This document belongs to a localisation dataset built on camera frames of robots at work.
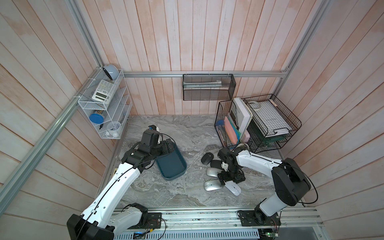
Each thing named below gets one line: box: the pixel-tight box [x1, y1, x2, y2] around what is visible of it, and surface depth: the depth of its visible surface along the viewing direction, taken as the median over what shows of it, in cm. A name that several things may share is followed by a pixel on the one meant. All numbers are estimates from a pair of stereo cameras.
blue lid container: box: [89, 113, 104, 124], surface depth 78 cm
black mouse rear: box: [201, 152, 214, 165], surface depth 97 cm
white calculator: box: [91, 79, 116, 105], surface depth 78 cm
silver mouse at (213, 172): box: [206, 167, 224, 178], surface depth 94 cm
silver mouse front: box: [204, 179, 224, 191], surface depth 87 cm
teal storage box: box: [156, 142, 188, 181], surface depth 95 cm
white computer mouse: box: [224, 180, 242, 196], surface depth 84 cm
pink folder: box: [224, 117, 238, 145], surface depth 103 cm
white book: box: [233, 97, 254, 139], surface depth 92 cm
